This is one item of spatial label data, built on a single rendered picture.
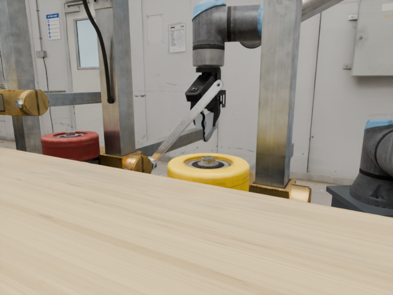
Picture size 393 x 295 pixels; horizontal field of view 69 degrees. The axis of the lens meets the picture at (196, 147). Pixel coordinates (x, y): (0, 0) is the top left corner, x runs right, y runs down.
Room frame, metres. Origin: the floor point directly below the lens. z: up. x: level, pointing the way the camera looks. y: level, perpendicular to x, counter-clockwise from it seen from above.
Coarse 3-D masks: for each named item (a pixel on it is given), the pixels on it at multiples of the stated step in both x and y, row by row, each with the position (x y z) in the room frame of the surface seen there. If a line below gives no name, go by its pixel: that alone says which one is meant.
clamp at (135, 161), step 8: (104, 152) 0.46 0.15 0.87; (136, 152) 0.46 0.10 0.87; (104, 160) 0.44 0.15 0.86; (112, 160) 0.43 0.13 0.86; (120, 160) 0.42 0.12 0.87; (128, 160) 0.43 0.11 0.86; (136, 160) 0.43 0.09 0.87; (144, 160) 0.44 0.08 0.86; (120, 168) 0.42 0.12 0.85; (128, 168) 0.42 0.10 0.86; (136, 168) 0.42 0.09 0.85; (144, 168) 0.44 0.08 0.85
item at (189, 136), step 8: (192, 128) 0.79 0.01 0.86; (184, 136) 0.69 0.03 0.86; (192, 136) 0.73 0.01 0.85; (200, 136) 0.76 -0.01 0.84; (136, 144) 0.57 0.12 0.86; (144, 144) 0.57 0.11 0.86; (152, 144) 0.57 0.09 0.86; (160, 144) 0.60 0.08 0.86; (176, 144) 0.66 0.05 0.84; (184, 144) 0.69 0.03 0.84; (144, 152) 0.55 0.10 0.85; (152, 152) 0.57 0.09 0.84; (88, 160) 0.44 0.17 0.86; (96, 160) 0.44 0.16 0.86
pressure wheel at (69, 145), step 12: (60, 132) 0.44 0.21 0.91; (72, 132) 0.42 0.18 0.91; (84, 132) 0.44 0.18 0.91; (48, 144) 0.38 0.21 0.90; (60, 144) 0.38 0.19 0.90; (72, 144) 0.39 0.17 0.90; (84, 144) 0.40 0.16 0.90; (96, 144) 0.42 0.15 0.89; (60, 156) 0.38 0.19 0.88; (72, 156) 0.38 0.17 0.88; (84, 156) 0.39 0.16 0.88; (96, 156) 0.42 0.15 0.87
